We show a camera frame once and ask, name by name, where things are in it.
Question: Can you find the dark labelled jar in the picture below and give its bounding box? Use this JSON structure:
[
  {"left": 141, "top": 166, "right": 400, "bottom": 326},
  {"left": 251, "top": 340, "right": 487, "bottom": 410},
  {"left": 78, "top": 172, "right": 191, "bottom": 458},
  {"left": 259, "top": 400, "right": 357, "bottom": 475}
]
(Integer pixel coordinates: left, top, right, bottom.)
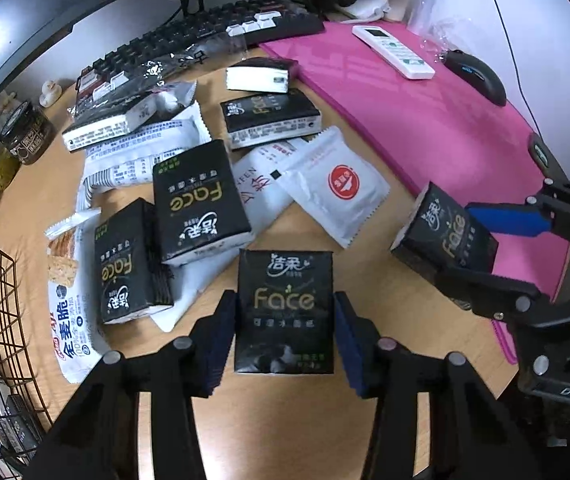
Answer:
[{"left": 0, "top": 101, "right": 56, "bottom": 166}]

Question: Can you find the black tissue pack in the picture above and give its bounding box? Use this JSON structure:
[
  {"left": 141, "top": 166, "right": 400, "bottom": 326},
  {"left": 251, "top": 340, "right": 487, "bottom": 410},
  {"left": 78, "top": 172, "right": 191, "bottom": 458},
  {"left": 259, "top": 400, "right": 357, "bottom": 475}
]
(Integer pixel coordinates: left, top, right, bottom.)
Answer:
[
  {"left": 390, "top": 182, "right": 500, "bottom": 286},
  {"left": 94, "top": 199, "right": 175, "bottom": 326},
  {"left": 235, "top": 249, "right": 336, "bottom": 376},
  {"left": 152, "top": 140, "right": 256, "bottom": 266},
  {"left": 62, "top": 92, "right": 158, "bottom": 153},
  {"left": 220, "top": 89, "right": 322, "bottom": 151},
  {"left": 225, "top": 57, "right": 300, "bottom": 93}
]

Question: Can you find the small white crinkled wrapper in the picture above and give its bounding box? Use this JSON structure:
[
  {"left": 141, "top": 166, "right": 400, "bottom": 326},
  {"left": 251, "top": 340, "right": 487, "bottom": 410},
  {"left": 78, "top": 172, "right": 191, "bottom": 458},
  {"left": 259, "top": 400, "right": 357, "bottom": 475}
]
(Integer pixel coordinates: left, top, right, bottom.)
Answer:
[{"left": 147, "top": 81, "right": 198, "bottom": 121}]

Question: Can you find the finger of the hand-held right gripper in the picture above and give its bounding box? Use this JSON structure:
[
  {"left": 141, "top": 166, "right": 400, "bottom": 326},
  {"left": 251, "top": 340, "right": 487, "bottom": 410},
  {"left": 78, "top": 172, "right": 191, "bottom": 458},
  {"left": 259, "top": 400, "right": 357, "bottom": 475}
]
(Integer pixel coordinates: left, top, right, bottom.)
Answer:
[
  {"left": 438, "top": 266, "right": 557, "bottom": 322},
  {"left": 465, "top": 180, "right": 570, "bottom": 261}
]

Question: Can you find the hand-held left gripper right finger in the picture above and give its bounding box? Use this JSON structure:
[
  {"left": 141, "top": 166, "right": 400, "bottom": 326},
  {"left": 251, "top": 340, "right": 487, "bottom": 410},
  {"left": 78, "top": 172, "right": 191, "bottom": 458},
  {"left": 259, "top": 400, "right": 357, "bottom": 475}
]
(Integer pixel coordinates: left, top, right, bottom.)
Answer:
[{"left": 332, "top": 290, "right": 541, "bottom": 480}]

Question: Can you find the black keyboard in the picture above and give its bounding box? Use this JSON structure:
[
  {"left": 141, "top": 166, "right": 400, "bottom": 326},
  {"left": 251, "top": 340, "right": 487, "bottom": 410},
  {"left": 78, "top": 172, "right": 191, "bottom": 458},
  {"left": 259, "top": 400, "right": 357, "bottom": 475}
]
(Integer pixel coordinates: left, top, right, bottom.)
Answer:
[{"left": 76, "top": 0, "right": 326, "bottom": 111}]

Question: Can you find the clear plastic wrap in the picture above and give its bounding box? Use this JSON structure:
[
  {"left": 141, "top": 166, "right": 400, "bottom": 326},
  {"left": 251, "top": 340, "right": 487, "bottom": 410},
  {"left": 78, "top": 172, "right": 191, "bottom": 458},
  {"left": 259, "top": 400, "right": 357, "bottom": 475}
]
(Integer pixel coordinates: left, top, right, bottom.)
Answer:
[{"left": 72, "top": 35, "right": 251, "bottom": 126}]

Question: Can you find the wooden desktop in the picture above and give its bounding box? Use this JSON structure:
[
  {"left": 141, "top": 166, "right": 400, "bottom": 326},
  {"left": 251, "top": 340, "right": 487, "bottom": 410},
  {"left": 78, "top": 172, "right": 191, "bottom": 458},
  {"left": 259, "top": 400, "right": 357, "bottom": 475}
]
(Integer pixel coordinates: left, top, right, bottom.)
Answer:
[{"left": 0, "top": 67, "right": 521, "bottom": 480}]

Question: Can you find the white blue printed snack packet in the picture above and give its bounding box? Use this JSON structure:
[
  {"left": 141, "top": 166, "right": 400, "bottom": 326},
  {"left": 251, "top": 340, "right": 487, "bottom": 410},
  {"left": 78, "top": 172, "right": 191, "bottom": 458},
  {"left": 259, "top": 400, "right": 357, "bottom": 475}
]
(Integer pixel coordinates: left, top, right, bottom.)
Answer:
[{"left": 80, "top": 101, "right": 211, "bottom": 211}]

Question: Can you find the curved black monitor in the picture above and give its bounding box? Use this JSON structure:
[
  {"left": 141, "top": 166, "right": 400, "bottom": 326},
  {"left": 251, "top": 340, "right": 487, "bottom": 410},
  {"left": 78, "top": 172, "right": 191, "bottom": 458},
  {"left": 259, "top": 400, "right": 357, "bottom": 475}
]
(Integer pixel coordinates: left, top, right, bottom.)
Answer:
[{"left": 0, "top": 0, "right": 428, "bottom": 128}]

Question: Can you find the blue white cracker packet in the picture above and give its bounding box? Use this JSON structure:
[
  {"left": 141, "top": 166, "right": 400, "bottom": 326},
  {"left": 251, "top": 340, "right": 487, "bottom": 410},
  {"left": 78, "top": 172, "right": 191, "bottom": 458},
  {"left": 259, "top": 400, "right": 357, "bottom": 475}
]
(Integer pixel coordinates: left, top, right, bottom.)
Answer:
[{"left": 45, "top": 208, "right": 112, "bottom": 384}]

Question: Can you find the white packet dark lettering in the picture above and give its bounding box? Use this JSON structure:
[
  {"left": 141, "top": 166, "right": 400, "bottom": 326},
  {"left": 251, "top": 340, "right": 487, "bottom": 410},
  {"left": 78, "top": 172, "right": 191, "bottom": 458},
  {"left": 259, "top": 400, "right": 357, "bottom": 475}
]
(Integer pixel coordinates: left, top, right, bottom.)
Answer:
[{"left": 232, "top": 139, "right": 311, "bottom": 233}]

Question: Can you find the white remote control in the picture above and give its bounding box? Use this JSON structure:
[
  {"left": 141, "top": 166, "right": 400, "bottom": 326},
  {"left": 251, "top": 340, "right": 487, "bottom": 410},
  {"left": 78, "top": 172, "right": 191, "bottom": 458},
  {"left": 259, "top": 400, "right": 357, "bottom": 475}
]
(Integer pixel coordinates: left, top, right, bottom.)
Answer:
[{"left": 351, "top": 24, "right": 437, "bottom": 81}]

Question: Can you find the white packet red round logo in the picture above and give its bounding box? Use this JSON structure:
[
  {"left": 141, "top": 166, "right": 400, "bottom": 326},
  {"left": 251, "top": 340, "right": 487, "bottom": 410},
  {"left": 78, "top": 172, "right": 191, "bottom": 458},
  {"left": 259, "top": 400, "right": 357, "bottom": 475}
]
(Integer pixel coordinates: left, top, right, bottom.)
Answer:
[{"left": 284, "top": 126, "right": 392, "bottom": 249}]

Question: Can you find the black computer mouse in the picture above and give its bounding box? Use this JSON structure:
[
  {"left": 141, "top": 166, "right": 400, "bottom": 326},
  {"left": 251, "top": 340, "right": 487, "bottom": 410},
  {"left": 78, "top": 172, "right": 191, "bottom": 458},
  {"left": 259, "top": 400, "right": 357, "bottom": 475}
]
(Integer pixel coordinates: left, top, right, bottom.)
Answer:
[{"left": 442, "top": 49, "right": 508, "bottom": 107}]

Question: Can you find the pink desk mat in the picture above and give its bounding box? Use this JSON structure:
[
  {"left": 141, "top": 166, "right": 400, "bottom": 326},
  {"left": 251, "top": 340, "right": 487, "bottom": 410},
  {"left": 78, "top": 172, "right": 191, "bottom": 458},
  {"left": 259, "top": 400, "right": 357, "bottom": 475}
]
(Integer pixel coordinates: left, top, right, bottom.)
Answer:
[{"left": 257, "top": 20, "right": 570, "bottom": 366}]

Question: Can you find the clear plastic bag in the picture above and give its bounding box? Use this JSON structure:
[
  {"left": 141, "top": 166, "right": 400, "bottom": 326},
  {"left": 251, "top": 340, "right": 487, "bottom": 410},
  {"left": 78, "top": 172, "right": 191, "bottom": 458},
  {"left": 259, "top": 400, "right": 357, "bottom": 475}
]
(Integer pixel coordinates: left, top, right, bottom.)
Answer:
[{"left": 407, "top": 0, "right": 471, "bottom": 53}]

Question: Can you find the white power strip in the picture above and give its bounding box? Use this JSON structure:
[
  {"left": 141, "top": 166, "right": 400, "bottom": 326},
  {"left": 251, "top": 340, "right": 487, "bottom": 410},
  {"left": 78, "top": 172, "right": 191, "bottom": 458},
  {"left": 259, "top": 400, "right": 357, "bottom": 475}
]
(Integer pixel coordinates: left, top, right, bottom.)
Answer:
[{"left": 325, "top": 0, "right": 391, "bottom": 23}]

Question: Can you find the plain white packet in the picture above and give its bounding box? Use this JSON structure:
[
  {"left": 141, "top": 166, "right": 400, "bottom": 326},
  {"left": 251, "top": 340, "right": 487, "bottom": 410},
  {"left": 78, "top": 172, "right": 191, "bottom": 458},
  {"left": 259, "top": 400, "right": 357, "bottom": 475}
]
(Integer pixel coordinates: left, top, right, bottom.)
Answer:
[{"left": 157, "top": 247, "right": 241, "bottom": 333}]

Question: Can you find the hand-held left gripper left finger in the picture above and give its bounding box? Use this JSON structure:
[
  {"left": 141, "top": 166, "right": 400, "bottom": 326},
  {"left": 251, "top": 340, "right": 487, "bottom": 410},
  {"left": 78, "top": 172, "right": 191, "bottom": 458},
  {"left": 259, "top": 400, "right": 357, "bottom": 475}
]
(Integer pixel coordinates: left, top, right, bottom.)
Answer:
[{"left": 25, "top": 290, "right": 238, "bottom": 480}]

